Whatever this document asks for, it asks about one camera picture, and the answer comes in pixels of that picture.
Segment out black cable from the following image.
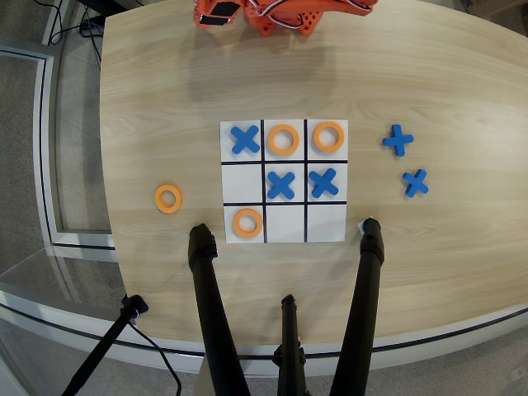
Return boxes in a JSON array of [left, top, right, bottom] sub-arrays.
[[127, 320, 183, 396]]

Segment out orange foam ring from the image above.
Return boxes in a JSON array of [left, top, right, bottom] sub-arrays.
[[154, 184, 184, 215], [313, 120, 346, 153], [232, 208, 264, 239], [267, 124, 301, 157]]

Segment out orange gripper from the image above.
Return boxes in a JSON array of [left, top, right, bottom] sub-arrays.
[[192, 0, 245, 30]]

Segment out thin black stand pole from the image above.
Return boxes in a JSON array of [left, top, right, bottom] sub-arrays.
[[60, 294, 150, 396]]

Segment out black floor cables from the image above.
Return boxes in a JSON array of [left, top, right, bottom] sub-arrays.
[[43, 0, 104, 63]]

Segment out blue foam cross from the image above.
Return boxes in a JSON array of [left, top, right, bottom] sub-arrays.
[[266, 171, 297, 200], [308, 167, 341, 199], [402, 168, 430, 198], [382, 124, 415, 158], [229, 125, 262, 155]]

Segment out white framed glass panel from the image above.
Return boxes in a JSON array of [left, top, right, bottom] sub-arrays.
[[0, 36, 120, 263]]

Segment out white tic-tac-toe board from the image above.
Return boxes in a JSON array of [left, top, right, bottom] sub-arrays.
[[219, 119, 350, 244]]

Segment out short black tripod leg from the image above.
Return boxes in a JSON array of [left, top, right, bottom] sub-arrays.
[[271, 294, 309, 396]]

